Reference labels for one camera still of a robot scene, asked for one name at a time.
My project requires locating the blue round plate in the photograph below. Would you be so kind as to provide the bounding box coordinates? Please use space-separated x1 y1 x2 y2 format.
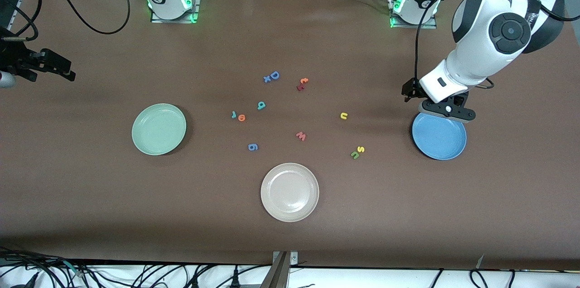
411 113 467 161

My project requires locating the light green round plate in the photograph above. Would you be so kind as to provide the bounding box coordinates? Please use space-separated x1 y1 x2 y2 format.
131 103 187 156

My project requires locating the beige round plate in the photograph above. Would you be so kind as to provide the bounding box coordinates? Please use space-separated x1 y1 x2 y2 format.
260 163 320 223

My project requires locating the teal tipped cable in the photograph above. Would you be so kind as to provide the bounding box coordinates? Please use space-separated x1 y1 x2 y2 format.
63 259 87 277

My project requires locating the aluminium frame post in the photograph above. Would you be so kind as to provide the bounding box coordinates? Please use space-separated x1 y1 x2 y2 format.
261 251 300 288

